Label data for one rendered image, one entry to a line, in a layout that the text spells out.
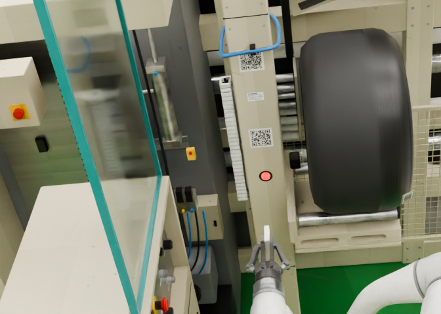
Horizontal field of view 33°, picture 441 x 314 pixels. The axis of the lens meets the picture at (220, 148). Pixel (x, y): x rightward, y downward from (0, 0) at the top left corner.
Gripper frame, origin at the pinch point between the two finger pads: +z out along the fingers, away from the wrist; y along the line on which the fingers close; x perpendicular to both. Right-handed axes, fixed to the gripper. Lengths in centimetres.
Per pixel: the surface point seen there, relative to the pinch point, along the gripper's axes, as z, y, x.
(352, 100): 17.3, -28.6, -35.0
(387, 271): 82, -48, 106
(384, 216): 21.5, -38.1, 15.5
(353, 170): 7.9, -27.4, -16.6
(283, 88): 69, -8, -9
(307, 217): 22.4, -12.6, 14.2
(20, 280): -32, 63, -21
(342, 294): 69, -26, 106
